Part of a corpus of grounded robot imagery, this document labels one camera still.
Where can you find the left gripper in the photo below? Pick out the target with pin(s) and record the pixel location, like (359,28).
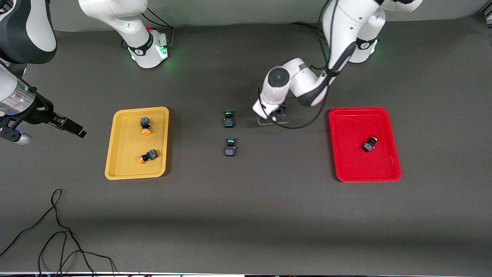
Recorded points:
(281,109)

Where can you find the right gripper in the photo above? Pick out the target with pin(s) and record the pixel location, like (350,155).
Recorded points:
(39,115)

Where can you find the yellow push button switch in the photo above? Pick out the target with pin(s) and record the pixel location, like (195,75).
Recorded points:
(152,154)
(145,123)

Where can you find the red push button switch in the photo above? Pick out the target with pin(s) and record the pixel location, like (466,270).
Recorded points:
(369,145)

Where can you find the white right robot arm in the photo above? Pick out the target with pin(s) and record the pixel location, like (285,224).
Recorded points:
(143,50)

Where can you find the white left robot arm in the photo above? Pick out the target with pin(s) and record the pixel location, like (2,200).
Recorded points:
(342,30)

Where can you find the yellow plastic tray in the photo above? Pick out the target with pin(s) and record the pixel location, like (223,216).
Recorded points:
(134,169)

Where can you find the red plastic tray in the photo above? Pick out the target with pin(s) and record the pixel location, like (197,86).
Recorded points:
(353,161)

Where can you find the dark grey table mat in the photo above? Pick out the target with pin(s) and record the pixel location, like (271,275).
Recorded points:
(269,211)

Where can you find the green push button switch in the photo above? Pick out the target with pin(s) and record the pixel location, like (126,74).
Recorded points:
(230,151)
(229,123)

